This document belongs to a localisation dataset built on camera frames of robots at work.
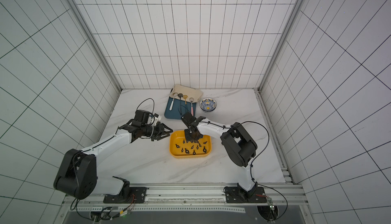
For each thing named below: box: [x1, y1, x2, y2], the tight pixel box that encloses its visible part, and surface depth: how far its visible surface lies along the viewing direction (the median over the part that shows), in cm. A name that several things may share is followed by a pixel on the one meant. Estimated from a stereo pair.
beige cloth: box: [170, 84, 204, 103], surface depth 120 cm
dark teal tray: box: [164, 96, 197, 120], surface depth 109 cm
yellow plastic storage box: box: [169, 129, 212, 159], surface depth 89 cm
